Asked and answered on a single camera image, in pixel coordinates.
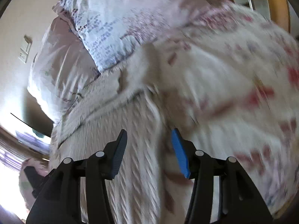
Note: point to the white blue-flowered right pillow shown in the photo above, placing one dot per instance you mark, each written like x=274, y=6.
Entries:
x=111, y=30

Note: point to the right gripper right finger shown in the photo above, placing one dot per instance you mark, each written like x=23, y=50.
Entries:
x=239, y=198

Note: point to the pale pink left pillow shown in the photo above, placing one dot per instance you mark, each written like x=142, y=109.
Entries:
x=60, y=70

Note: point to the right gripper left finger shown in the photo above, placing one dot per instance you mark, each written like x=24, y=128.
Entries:
x=59, y=199

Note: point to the floral bed quilt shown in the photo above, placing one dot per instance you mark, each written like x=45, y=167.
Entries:
x=230, y=84

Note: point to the white wall switch plate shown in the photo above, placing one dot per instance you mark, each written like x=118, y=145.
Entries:
x=24, y=49

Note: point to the person's left hand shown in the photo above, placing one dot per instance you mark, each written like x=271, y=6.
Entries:
x=39, y=167

